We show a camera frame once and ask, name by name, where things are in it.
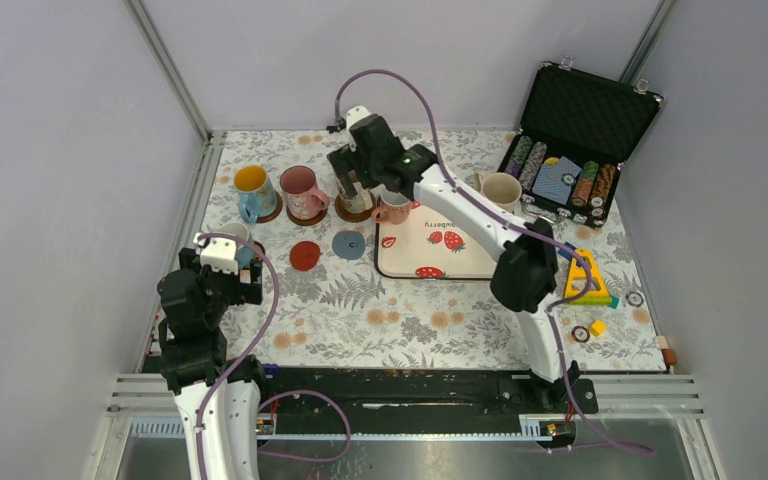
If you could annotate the blue card deck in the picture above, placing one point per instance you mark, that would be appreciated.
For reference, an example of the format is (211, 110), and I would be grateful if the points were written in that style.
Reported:
(555, 179)

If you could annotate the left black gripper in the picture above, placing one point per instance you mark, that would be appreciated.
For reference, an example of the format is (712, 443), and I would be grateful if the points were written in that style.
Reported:
(244, 291)

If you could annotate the small yellow cube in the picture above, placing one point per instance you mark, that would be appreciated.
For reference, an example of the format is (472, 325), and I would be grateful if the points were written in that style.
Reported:
(597, 328)

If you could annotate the grey blue coaster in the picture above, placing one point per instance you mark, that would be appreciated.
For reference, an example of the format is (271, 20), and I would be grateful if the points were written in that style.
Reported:
(349, 244)

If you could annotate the blue floral mug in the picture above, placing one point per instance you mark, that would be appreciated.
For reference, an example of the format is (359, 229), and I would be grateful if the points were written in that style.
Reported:
(244, 255)

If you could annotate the red apple coaster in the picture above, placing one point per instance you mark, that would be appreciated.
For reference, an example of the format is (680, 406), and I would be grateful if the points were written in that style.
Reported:
(304, 255)

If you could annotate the white strawberry tray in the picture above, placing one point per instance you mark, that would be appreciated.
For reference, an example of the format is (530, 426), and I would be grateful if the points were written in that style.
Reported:
(429, 246)

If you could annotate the floral tablecloth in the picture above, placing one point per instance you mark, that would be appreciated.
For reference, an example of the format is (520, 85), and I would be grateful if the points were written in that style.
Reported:
(345, 313)

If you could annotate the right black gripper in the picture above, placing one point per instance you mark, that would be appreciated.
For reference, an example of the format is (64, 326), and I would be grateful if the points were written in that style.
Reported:
(346, 159)

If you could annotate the black poker chip case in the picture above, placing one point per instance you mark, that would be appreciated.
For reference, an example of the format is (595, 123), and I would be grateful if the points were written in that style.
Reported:
(594, 121)

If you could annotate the yellow inside blue mug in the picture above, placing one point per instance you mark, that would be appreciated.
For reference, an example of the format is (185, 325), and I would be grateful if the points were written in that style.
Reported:
(254, 186)

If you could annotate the small ring chip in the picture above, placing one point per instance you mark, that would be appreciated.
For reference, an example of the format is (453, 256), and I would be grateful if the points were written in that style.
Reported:
(580, 334)

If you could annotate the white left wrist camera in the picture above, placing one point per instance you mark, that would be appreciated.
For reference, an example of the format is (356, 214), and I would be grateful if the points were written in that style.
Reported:
(217, 251)

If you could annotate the pink large mug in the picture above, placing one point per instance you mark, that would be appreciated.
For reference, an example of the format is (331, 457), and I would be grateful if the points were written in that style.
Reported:
(299, 184)

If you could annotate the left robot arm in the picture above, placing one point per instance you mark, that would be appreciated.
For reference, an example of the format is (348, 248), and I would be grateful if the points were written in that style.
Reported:
(217, 405)

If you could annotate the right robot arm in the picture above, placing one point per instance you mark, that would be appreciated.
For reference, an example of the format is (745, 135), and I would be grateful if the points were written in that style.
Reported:
(526, 263)

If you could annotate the pink small mug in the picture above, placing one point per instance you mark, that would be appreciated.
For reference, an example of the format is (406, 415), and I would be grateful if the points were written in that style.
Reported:
(393, 207)

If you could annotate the cream mug front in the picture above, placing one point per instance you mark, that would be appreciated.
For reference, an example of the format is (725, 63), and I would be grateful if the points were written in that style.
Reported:
(354, 198)

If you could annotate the cream mug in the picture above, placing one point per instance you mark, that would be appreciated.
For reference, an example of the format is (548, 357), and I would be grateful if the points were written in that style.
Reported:
(354, 198)
(500, 188)

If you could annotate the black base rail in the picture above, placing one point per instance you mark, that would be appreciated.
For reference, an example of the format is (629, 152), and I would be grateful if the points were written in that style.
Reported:
(379, 403)

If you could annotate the yellow triangle toy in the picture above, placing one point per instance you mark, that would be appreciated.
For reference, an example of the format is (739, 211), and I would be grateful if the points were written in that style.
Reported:
(586, 285)

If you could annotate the cream mug rear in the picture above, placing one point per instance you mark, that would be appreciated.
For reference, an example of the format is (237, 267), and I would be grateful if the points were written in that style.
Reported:
(500, 188)

